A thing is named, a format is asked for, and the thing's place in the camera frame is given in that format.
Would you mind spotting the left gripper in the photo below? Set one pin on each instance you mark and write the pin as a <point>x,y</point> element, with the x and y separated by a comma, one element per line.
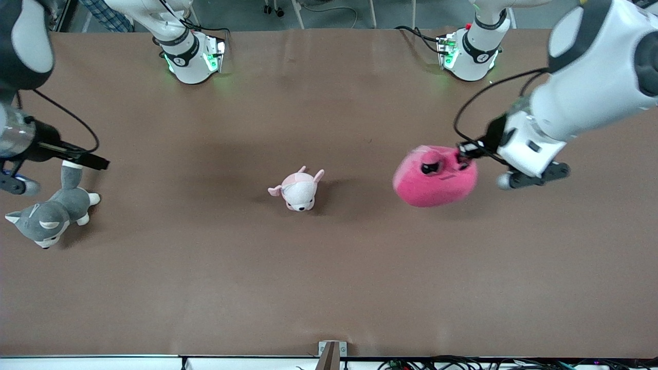
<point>494,132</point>

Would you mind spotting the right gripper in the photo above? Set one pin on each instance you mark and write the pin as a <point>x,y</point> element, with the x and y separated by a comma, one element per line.
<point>45,141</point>

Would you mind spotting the hot pink round plush toy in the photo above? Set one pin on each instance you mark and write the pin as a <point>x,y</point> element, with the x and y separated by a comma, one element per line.
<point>432,187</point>

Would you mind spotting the grey white husky plush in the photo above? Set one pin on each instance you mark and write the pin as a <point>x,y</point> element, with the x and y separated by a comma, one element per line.
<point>54,216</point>

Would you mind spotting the blue plaid clothed person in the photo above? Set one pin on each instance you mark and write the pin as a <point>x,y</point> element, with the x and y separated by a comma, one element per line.
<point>110,18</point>

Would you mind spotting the brown table cover sheet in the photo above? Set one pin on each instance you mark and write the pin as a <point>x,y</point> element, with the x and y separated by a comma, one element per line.
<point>360,282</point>

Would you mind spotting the pale pink plush dog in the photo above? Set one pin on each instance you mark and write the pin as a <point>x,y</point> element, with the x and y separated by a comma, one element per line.
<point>298,192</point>

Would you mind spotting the black chair castor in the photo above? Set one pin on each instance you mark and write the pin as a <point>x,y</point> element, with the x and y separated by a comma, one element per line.
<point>272,9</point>

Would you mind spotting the white frame leg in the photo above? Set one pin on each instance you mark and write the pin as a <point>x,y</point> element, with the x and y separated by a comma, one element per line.
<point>297,14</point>
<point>372,14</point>
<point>413,14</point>

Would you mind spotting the grey metal table bracket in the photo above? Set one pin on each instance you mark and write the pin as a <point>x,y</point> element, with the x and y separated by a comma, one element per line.
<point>331,354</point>

